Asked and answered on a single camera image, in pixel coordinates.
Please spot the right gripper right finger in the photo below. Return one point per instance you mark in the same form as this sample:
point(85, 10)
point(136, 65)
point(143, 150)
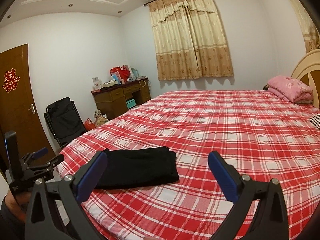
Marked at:
point(270, 218)

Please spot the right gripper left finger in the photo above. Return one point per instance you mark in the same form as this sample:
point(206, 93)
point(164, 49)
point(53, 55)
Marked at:
point(43, 217)

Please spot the black pants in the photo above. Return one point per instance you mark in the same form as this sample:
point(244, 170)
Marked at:
point(129, 169)

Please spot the person left forearm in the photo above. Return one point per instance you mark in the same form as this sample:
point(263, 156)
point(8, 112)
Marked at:
point(11, 227)

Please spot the person left hand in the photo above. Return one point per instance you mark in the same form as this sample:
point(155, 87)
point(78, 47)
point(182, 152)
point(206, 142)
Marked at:
point(17, 204)

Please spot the brown wooden door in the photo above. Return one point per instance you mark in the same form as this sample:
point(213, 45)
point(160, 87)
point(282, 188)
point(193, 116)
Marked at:
point(18, 109)

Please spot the red plastic bag on floor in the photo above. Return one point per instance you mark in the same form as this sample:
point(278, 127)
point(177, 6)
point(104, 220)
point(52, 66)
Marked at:
point(89, 125)

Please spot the black folding chair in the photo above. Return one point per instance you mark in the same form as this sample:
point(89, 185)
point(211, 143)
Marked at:
point(64, 122)

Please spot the patterned bag on floor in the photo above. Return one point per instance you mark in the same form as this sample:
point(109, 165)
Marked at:
point(99, 118)

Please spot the red plaid bed sheet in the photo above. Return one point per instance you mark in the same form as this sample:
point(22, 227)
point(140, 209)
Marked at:
point(255, 131)

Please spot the red double happiness decal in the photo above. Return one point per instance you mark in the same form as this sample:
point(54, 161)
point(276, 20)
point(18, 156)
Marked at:
point(10, 80)

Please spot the dark wooden desk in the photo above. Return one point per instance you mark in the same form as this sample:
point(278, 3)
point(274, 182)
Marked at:
point(111, 101)

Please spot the teal box under desk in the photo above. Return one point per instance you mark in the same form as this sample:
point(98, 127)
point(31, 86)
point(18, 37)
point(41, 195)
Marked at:
point(130, 103)

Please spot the striped pillow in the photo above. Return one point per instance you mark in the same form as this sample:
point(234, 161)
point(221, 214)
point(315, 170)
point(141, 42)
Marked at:
point(315, 120)

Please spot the red gift bag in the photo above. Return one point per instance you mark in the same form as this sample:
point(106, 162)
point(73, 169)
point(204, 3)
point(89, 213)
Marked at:
point(122, 73)

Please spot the pink folded quilt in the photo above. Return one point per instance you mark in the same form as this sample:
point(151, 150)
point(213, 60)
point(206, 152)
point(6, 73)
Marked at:
point(290, 90)

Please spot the cream wooden headboard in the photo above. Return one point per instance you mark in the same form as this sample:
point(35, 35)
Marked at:
point(307, 70)

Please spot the beige window curtain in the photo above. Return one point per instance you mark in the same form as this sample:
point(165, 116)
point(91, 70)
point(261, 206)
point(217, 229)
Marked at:
point(190, 40)

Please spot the beige side curtain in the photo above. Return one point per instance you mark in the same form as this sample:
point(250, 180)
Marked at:
point(307, 26)

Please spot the white photo frame card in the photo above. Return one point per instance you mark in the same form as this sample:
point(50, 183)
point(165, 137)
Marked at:
point(96, 83)

